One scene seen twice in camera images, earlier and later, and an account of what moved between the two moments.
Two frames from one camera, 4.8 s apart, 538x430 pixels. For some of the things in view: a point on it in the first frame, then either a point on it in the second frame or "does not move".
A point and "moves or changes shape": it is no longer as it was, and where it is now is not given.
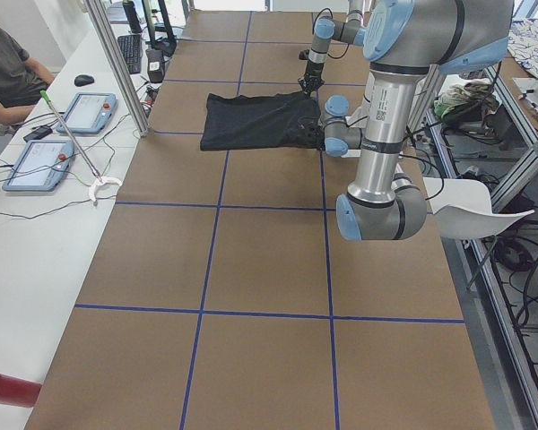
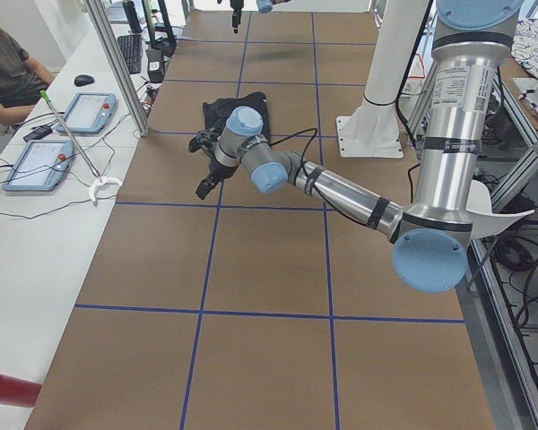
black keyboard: (131, 48) does not move
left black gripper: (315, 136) → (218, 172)
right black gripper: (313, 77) → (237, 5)
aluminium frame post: (115, 47) does not move
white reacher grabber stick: (99, 178) does not move
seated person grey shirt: (13, 81) does not move
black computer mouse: (82, 80) does not move
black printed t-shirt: (287, 121) moves or changes shape
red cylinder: (1, 388) does not move
